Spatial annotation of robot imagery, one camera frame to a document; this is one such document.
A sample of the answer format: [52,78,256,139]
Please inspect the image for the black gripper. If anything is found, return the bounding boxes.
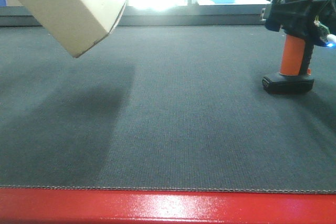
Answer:
[261,0,335,48]

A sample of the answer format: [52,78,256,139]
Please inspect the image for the blue tray in background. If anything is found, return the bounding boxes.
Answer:
[207,0,236,5]

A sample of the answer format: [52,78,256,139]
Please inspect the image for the dark grey fabric mat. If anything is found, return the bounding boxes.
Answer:
[1,25,335,193]

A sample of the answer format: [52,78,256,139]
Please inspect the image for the red table edge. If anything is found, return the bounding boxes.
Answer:
[1,188,335,223]

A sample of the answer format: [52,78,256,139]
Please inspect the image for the brown cardboard box with label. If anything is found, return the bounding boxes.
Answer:
[18,0,126,58]

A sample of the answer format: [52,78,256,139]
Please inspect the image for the orange black barcode scanner gun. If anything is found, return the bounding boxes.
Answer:
[262,0,314,94]

